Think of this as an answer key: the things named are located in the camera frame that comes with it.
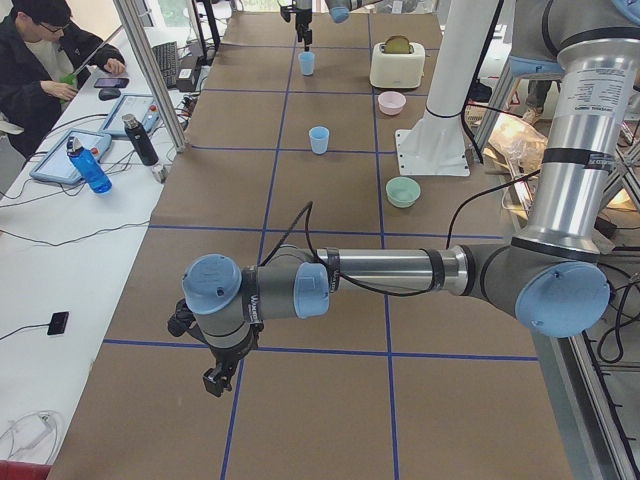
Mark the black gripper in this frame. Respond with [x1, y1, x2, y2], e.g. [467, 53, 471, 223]
[296, 9, 312, 52]
[202, 339, 258, 398]

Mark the blue cup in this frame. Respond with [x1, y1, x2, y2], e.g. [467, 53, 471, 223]
[298, 51, 315, 76]
[308, 126, 330, 155]

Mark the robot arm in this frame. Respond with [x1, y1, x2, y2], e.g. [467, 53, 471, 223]
[280, 0, 375, 52]
[168, 1, 639, 396]

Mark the toast slice in toaster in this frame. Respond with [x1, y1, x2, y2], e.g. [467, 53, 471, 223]
[381, 35, 413, 55]

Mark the cream toaster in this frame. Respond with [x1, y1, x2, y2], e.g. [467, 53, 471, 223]
[369, 42, 426, 89]

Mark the pink bowl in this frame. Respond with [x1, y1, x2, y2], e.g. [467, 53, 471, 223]
[377, 91, 406, 116]

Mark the black keyboard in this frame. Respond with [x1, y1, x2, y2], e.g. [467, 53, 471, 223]
[151, 41, 179, 89]

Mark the small black box device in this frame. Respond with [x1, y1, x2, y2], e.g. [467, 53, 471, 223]
[47, 311, 69, 336]

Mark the far teach pendant tablet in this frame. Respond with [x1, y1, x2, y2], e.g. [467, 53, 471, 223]
[99, 94, 159, 138]

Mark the teach pendant tablet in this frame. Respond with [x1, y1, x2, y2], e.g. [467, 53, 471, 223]
[30, 128, 112, 185]
[99, 94, 159, 138]

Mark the green bowl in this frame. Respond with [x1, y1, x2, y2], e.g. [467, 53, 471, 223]
[385, 176, 421, 208]

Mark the black thermos bottle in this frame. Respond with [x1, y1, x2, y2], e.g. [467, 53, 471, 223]
[122, 114, 159, 166]

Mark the black computer mouse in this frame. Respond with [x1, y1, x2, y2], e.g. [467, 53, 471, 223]
[98, 88, 121, 101]

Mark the smartphone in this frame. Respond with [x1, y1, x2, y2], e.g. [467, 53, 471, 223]
[94, 77, 129, 89]

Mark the blue water bottle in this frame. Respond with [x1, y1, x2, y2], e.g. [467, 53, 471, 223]
[66, 136, 112, 194]

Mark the seated person in black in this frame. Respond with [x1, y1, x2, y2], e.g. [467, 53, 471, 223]
[1, 1, 126, 158]

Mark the near teach pendant tablet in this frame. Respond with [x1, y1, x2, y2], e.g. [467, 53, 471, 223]
[30, 128, 112, 185]

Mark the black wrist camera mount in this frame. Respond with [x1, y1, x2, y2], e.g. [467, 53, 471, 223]
[167, 299, 205, 343]

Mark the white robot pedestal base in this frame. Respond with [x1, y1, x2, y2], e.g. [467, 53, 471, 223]
[396, 0, 502, 177]

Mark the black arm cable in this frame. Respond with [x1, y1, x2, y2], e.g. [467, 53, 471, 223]
[257, 169, 544, 297]

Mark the aluminium frame post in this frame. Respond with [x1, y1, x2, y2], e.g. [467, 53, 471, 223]
[113, 0, 186, 153]

